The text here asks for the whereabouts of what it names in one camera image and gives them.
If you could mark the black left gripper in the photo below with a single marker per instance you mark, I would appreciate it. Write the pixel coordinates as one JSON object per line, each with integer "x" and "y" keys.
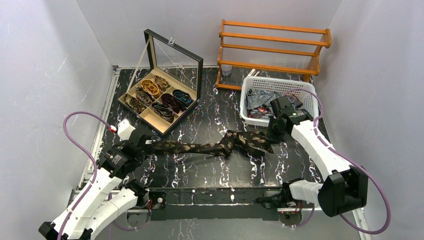
{"x": 142, "y": 145}

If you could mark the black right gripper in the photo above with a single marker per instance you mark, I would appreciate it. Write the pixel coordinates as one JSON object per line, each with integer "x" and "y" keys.
{"x": 273, "y": 129}

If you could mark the black gold floral tie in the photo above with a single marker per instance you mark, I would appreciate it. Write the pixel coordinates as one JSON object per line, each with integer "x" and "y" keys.
{"x": 253, "y": 143}

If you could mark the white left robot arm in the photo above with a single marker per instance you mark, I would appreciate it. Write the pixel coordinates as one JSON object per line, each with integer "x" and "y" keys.
{"x": 105, "y": 197}

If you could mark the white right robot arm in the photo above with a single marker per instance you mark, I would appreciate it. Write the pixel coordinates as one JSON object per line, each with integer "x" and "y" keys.
{"x": 345, "y": 187}

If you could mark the grey ties in basket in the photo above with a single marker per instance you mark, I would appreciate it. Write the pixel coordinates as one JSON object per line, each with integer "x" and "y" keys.
{"x": 258, "y": 102}

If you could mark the white plastic basket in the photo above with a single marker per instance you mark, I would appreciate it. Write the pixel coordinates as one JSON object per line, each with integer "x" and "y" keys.
{"x": 299, "y": 89}

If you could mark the olive patterned rolled tie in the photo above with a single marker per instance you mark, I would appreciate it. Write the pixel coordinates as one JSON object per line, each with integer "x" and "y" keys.
{"x": 133, "y": 103}

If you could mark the grey striped rolled tie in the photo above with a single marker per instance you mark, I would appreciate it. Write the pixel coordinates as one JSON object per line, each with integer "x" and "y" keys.
{"x": 163, "y": 111}

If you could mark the brown patterned rolled tie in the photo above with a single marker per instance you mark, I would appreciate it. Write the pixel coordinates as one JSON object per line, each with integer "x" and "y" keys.
{"x": 144, "y": 97}

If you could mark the dark red rolled tie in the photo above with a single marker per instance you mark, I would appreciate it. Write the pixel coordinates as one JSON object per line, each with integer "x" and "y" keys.
{"x": 170, "y": 101}

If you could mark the gold rolled tie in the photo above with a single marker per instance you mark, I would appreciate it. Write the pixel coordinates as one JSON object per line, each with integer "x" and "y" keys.
{"x": 150, "y": 87}

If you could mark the small clear plastic cup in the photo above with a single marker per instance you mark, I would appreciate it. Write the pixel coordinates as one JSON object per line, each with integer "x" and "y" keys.
{"x": 226, "y": 70}

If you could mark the orange wooden shoe rack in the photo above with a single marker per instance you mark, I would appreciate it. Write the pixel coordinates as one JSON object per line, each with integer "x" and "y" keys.
{"x": 269, "y": 47}

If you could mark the blue black rolled tie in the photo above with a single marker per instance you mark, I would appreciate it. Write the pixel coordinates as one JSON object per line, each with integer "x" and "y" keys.
{"x": 183, "y": 98}

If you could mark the brown rolled tie back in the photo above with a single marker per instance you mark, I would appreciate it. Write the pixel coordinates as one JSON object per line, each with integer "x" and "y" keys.
{"x": 161, "y": 82}

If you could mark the black tie storage box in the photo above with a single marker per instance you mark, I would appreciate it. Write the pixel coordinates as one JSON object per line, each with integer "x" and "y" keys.
{"x": 183, "y": 70}

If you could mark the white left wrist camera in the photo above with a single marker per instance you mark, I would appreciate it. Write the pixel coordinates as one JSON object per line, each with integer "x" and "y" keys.
{"x": 125, "y": 129}

